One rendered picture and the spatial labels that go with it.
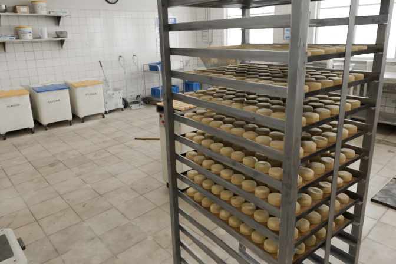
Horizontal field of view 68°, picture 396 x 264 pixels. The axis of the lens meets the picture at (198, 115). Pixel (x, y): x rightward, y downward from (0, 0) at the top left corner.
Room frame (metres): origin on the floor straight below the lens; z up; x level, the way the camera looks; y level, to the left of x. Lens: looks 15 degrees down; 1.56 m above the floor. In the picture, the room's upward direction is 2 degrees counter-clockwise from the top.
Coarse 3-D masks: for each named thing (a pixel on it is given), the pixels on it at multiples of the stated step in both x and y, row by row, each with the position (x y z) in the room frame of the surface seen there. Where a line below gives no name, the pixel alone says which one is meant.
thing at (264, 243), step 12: (192, 192) 1.18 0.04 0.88; (204, 204) 1.09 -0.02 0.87; (216, 204) 1.07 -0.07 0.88; (216, 216) 1.02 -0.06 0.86; (228, 216) 0.99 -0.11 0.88; (240, 228) 0.92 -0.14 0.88; (252, 228) 0.91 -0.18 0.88; (324, 228) 0.90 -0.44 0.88; (336, 228) 0.93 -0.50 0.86; (252, 240) 0.87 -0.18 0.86; (264, 240) 0.86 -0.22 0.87; (312, 240) 0.84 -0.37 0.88; (276, 252) 0.81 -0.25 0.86; (300, 252) 0.80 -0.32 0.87
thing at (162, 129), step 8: (160, 128) 2.80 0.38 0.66; (184, 128) 2.61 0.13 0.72; (192, 128) 2.68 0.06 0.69; (160, 136) 2.81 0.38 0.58; (160, 144) 2.82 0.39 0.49; (176, 144) 2.64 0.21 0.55; (176, 152) 2.64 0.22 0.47; (184, 152) 2.60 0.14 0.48; (176, 160) 2.65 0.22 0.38; (176, 168) 2.65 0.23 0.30; (184, 168) 2.59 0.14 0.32; (168, 184) 2.80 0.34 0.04; (184, 184) 2.59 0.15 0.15
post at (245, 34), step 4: (244, 12) 1.45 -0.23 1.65; (248, 12) 1.46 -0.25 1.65; (244, 16) 1.45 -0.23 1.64; (244, 32) 1.45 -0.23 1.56; (248, 32) 1.46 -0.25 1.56; (244, 36) 1.45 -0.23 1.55; (248, 36) 1.46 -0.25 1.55; (244, 40) 1.45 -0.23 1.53; (248, 40) 1.46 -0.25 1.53; (244, 60) 1.45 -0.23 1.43; (240, 244) 1.46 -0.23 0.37; (244, 248) 1.45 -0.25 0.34
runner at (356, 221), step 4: (344, 212) 1.00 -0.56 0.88; (348, 212) 0.99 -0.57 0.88; (348, 216) 0.99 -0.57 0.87; (352, 216) 0.98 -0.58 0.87; (356, 216) 0.97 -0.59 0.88; (360, 216) 0.96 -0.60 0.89; (356, 220) 0.96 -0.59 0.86; (360, 220) 0.95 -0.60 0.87; (352, 224) 0.95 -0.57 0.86; (356, 224) 0.95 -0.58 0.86
